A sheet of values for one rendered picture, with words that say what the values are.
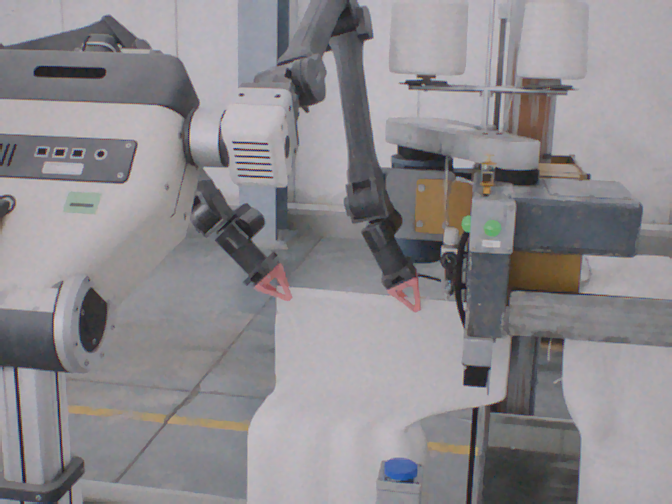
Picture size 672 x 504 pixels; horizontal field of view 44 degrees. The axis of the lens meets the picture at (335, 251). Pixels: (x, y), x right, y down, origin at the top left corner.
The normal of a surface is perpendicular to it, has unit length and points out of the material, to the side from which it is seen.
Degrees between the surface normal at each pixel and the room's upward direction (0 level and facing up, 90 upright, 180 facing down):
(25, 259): 50
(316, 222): 90
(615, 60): 90
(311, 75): 74
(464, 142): 90
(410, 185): 90
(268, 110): 30
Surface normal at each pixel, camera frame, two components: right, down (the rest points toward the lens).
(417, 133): -0.87, 0.10
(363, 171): -0.40, -0.07
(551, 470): -0.17, 0.24
